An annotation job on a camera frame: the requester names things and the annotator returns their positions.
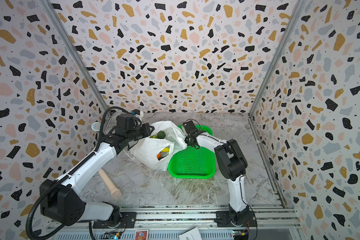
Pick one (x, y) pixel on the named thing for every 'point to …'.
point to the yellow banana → (166, 149)
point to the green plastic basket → (192, 163)
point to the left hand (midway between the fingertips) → (154, 125)
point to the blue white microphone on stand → (96, 126)
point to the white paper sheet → (193, 234)
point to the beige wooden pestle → (116, 193)
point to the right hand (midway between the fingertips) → (180, 138)
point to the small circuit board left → (111, 235)
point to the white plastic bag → (146, 151)
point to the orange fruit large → (158, 155)
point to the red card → (141, 234)
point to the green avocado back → (161, 135)
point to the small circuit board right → (240, 235)
